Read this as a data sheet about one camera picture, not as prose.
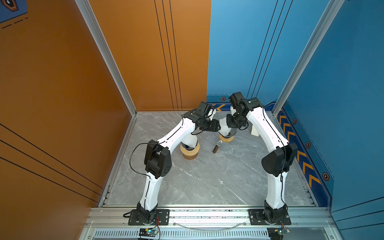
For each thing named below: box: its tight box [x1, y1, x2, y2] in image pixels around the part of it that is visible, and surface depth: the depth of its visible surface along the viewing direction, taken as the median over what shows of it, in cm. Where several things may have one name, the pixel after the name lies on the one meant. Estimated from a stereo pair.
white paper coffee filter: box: [181, 133, 198, 148], surface depth 88 cm
